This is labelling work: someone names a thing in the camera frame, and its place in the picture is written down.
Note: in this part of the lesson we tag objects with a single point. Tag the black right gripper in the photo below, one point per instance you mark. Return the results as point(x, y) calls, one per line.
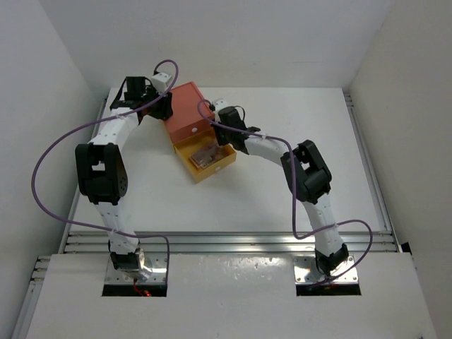
point(222, 140)

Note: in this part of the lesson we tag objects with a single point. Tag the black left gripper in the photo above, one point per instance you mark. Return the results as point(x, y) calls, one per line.
point(164, 110)

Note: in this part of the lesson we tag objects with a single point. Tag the orange drawer box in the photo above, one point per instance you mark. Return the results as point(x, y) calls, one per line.
point(185, 121)

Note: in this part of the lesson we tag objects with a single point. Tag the yellow drawer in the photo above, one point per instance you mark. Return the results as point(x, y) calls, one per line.
point(189, 146)

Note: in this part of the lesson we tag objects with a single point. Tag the small clear eyeshadow palette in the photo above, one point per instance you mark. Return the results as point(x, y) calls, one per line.
point(215, 151)

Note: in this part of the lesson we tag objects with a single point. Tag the brown eyeshadow palette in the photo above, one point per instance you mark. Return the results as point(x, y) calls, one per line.
point(201, 162)

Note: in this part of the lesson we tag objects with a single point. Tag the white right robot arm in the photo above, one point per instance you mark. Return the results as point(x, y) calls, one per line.
point(306, 173)

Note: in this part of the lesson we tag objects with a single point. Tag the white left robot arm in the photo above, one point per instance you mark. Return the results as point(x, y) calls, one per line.
point(102, 176)

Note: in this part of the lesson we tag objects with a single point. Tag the white front cover panel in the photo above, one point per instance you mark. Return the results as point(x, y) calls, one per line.
point(231, 297)

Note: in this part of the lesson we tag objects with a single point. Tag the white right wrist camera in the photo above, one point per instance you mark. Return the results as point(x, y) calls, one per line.
point(220, 104)

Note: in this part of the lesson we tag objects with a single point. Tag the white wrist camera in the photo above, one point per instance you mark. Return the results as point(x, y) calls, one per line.
point(220, 104)
point(161, 81)

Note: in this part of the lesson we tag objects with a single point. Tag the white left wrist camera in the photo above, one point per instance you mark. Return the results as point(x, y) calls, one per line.
point(161, 81)

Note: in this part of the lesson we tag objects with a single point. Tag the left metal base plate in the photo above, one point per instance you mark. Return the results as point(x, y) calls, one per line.
point(153, 272)

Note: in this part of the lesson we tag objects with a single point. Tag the metal base plate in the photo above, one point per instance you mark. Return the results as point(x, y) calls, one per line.
point(306, 272)
point(153, 272)

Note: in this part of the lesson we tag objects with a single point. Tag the aluminium frame rail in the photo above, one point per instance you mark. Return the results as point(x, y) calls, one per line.
point(229, 242)

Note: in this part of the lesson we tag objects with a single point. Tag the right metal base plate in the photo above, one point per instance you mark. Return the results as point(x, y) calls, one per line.
point(306, 272)

